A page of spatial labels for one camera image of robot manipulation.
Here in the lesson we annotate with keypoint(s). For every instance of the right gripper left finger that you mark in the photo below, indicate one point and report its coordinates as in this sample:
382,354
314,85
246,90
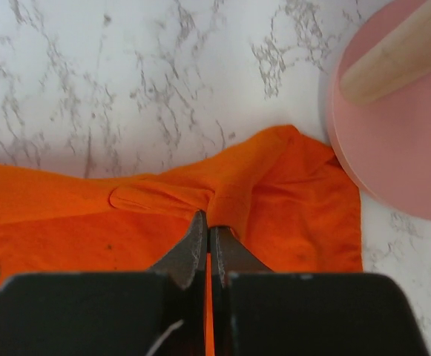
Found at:
186,260

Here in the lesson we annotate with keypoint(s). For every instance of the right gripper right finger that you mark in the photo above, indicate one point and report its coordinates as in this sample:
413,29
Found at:
228,254

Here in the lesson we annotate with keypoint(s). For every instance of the orange t shirt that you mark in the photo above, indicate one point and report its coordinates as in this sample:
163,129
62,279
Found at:
282,194

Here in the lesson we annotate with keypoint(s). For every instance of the pink three-tier shelf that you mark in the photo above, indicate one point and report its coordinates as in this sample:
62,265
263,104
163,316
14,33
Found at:
385,147

